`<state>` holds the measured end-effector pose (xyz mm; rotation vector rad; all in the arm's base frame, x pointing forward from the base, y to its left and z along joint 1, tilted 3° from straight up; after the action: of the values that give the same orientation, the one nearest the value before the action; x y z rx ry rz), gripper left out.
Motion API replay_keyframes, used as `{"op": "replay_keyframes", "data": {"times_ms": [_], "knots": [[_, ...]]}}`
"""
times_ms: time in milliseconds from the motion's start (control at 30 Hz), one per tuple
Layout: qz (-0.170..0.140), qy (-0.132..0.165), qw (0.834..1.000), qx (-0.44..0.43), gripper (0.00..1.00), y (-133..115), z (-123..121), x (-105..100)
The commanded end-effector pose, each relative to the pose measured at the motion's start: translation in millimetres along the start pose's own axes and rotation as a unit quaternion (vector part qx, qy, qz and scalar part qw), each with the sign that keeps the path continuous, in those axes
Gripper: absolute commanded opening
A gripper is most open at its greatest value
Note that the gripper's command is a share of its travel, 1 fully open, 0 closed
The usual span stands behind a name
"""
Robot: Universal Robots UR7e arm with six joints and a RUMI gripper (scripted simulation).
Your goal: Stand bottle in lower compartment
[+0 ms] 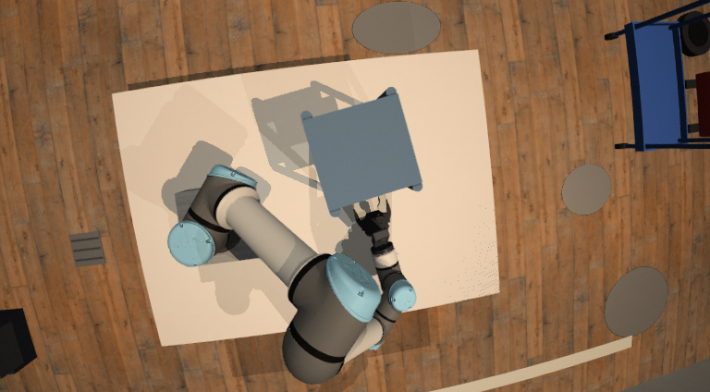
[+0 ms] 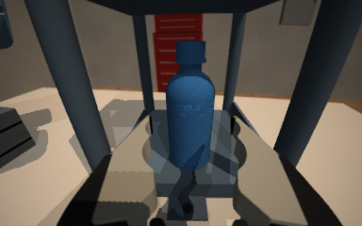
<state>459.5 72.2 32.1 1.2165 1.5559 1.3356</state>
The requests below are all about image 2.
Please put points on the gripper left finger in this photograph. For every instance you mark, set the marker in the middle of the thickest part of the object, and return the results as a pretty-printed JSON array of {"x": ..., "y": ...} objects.
[{"x": 121, "y": 191}]

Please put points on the dark blue shelving unit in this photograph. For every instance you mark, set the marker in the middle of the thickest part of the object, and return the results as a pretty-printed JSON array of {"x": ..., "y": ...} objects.
[{"x": 332, "y": 38}]

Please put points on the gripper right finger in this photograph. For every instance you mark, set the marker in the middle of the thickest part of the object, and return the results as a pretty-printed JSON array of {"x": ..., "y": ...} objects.
[{"x": 269, "y": 190}]

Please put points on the blue bottle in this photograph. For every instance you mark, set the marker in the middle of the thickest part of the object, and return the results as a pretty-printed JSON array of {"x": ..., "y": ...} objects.
[{"x": 190, "y": 97}]

